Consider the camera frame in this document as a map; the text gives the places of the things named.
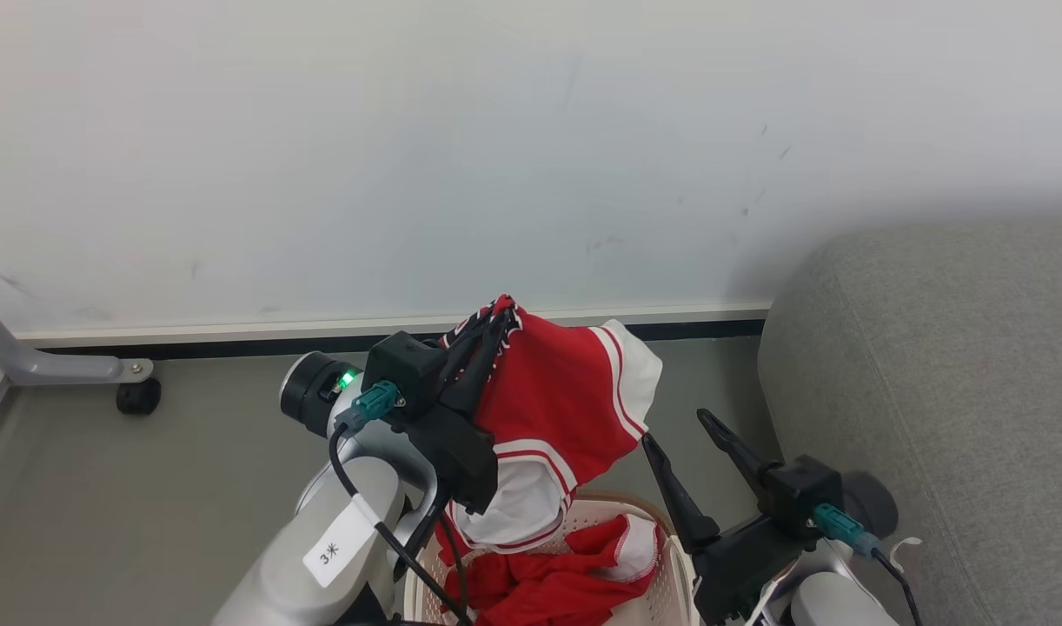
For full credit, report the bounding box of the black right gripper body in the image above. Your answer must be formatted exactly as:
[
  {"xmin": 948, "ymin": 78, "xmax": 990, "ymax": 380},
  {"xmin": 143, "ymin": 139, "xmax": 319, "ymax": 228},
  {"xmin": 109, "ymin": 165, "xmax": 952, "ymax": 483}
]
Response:
[{"xmin": 692, "ymin": 513, "xmax": 816, "ymax": 626}]

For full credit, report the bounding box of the grey metal stand leg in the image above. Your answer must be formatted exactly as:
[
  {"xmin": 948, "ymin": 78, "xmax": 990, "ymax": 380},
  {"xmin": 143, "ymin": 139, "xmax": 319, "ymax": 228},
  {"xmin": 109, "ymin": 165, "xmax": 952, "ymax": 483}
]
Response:
[{"xmin": 0, "ymin": 291, "xmax": 156, "ymax": 387}]

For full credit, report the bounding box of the black caster wheel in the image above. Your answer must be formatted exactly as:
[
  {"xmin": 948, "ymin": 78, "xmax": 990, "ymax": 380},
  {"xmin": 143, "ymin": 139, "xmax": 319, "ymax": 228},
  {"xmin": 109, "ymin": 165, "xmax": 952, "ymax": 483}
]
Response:
[{"xmin": 116, "ymin": 378, "xmax": 163, "ymax": 416}]

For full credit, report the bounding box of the white black wall baseboard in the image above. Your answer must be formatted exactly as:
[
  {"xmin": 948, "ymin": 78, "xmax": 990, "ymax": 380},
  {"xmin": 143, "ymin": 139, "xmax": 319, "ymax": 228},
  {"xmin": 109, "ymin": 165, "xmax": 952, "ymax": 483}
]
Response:
[{"xmin": 14, "ymin": 301, "xmax": 773, "ymax": 360}]

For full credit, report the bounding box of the red white striped-trim shirt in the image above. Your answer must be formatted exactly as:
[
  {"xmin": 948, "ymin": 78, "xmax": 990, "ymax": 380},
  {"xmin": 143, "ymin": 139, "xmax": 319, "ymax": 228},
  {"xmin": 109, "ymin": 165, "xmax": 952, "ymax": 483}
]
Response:
[{"xmin": 440, "ymin": 294, "xmax": 664, "ymax": 555}]

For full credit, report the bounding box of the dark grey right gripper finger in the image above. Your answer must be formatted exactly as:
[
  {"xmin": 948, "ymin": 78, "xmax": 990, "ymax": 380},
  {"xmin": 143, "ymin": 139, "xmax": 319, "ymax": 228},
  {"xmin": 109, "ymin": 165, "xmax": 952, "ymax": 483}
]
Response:
[
  {"xmin": 697, "ymin": 409, "xmax": 786, "ymax": 507},
  {"xmin": 641, "ymin": 432, "xmax": 721, "ymax": 550}
]

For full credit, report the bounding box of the white paper cable label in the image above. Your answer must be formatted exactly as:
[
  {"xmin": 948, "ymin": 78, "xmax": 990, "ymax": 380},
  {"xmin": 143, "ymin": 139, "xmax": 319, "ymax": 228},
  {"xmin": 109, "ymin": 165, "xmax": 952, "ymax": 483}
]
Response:
[{"xmin": 303, "ymin": 496, "xmax": 381, "ymax": 589}]

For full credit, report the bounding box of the white plastic laundry basket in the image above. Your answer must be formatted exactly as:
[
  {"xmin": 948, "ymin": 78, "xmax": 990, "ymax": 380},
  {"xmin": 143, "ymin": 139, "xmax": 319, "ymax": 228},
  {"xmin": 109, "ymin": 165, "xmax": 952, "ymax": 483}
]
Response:
[{"xmin": 403, "ymin": 494, "xmax": 702, "ymax": 626}]

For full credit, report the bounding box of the red white inside-out garment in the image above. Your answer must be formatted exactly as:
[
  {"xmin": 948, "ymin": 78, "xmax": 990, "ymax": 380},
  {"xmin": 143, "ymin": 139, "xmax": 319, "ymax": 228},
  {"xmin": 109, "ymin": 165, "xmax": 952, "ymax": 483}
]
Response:
[{"xmin": 435, "ymin": 515, "xmax": 662, "ymax": 626}]

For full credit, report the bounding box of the black cable with teal plug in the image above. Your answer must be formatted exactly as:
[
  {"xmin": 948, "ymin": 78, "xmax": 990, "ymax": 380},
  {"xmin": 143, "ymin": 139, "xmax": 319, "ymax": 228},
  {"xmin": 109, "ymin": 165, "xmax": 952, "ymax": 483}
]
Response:
[
  {"xmin": 812, "ymin": 503, "xmax": 925, "ymax": 626},
  {"xmin": 327, "ymin": 381, "xmax": 475, "ymax": 626}
]

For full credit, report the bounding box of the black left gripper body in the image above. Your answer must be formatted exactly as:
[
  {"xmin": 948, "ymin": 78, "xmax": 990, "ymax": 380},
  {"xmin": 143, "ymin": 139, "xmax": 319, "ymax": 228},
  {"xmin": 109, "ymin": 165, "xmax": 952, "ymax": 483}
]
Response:
[{"xmin": 394, "ymin": 402, "xmax": 500, "ymax": 516}]

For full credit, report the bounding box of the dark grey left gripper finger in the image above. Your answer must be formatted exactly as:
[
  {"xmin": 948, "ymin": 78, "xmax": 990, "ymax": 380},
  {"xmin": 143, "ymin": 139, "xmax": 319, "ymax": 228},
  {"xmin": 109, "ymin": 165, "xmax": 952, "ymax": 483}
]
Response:
[
  {"xmin": 442, "ymin": 300, "xmax": 507, "ymax": 383},
  {"xmin": 448, "ymin": 313, "xmax": 516, "ymax": 416}
]

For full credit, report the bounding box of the grey fabric sofa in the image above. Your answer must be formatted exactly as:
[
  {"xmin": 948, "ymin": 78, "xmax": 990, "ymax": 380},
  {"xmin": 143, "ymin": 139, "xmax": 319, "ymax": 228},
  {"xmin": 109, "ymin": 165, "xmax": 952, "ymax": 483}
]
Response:
[{"xmin": 757, "ymin": 222, "xmax": 1062, "ymax": 626}]

